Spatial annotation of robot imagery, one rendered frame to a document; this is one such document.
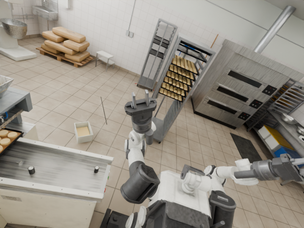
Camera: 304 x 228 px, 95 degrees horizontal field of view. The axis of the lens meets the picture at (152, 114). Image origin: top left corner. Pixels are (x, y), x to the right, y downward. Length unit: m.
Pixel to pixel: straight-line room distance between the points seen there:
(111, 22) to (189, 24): 2.18
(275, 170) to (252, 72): 3.50
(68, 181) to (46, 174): 0.16
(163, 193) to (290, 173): 0.53
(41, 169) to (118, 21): 4.25
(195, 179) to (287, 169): 0.38
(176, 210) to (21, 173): 1.03
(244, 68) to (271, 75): 0.65
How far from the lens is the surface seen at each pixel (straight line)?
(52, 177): 1.27
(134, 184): 0.69
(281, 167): 0.84
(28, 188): 1.23
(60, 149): 1.32
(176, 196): 0.72
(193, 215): 0.74
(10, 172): 1.35
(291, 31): 5.48
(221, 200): 0.85
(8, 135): 1.44
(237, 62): 3.98
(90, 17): 5.18
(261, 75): 4.33
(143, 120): 0.56
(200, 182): 0.69
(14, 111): 1.43
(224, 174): 1.02
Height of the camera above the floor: 1.96
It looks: 35 degrees down
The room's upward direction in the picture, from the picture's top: 25 degrees clockwise
